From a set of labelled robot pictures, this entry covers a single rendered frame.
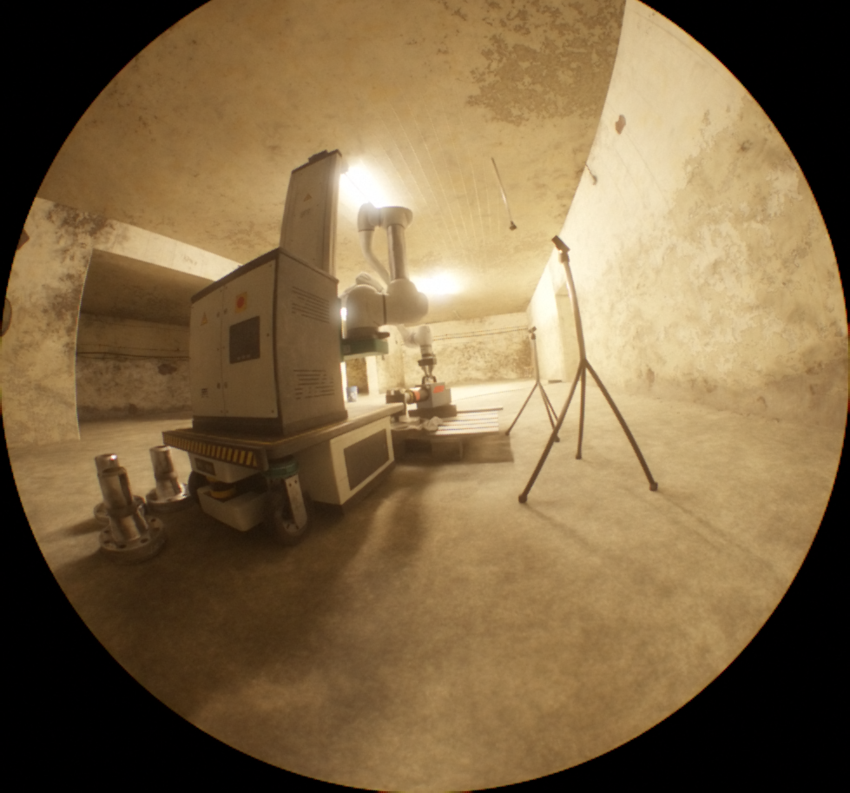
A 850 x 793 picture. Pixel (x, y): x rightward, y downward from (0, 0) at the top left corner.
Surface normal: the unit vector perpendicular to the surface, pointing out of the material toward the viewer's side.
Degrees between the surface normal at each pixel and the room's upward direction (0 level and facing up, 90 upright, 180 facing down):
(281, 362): 90
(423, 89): 180
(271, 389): 90
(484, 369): 90
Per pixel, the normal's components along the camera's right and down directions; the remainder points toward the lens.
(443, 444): -0.26, -0.01
